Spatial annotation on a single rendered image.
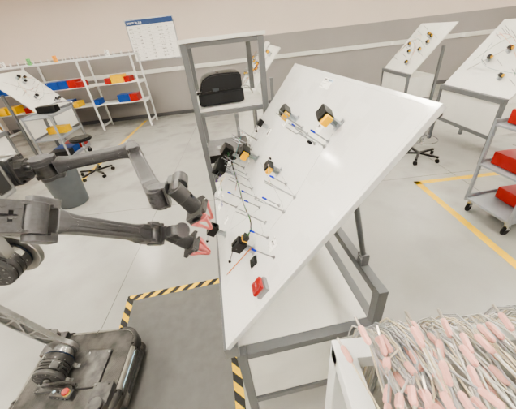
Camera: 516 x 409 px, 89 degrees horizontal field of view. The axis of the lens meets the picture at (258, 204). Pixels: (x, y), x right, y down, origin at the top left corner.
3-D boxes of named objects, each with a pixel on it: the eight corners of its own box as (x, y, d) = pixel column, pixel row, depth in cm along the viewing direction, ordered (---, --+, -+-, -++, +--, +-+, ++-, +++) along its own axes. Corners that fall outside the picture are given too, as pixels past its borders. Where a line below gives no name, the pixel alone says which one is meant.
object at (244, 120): (242, 168, 434) (225, 53, 344) (240, 143, 533) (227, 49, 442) (285, 162, 434) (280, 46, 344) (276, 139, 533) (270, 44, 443)
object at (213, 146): (209, 165, 195) (207, 157, 191) (208, 148, 224) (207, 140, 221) (252, 157, 198) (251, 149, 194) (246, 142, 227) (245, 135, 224)
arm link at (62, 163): (147, 153, 126) (139, 134, 120) (146, 166, 116) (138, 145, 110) (45, 176, 118) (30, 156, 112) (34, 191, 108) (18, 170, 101)
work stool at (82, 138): (75, 178, 466) (54, 141, 429) (105, 165, 503) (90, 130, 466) (89, 185, 437) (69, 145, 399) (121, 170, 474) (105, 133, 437)
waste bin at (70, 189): (61, 214, 365) (36, 174, 331) (55, 204, 394) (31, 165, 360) (96, 200, 390) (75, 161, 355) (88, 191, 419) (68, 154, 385)
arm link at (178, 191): (164, 195, 84) (178, 186, 83) (165, 183, 90) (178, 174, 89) (178, 208, 89) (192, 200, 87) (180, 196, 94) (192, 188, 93)
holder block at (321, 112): (338, 108, 98) (321, 95, 94) (345, 124, 90) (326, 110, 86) (329, 118, 100) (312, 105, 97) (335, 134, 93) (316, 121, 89)
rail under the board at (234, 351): (226, 359, 102) (223, 350, 98) (214, 201, 200) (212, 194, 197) (240, 356, 103) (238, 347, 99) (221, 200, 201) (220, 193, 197)
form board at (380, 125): (217, 195, 197) (214, 193, 197) (297, 65, 160) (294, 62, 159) (230, 350, 99) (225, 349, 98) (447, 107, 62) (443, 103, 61)
